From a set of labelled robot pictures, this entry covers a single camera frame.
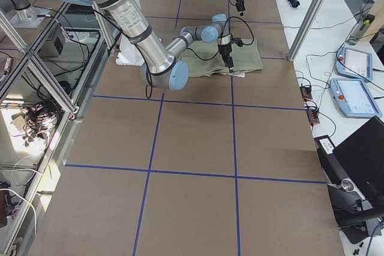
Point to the orange electronics module far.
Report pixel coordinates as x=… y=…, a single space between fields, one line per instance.
x=306 y=92

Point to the orange electronics module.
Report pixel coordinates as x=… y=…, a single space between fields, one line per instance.
x=306 y=92
x=313 y=115

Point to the orange electronics module near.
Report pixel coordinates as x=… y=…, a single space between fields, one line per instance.
x=313 y=115

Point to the near blue teach pendant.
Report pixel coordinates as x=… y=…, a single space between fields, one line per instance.
x=354 y=99

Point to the blue teach pendant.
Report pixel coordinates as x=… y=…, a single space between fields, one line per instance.
x=354 y=99
x=354 y=63

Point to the far blue teach pendant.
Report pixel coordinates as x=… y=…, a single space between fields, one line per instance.
x=354 y=63

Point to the aluminium frame post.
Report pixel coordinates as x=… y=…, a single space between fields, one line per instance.
x=304 y=29

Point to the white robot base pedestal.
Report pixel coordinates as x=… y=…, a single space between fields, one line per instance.
x=128 y=54

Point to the aluminium truss frame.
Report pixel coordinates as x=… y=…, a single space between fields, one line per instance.
x=51 y=55

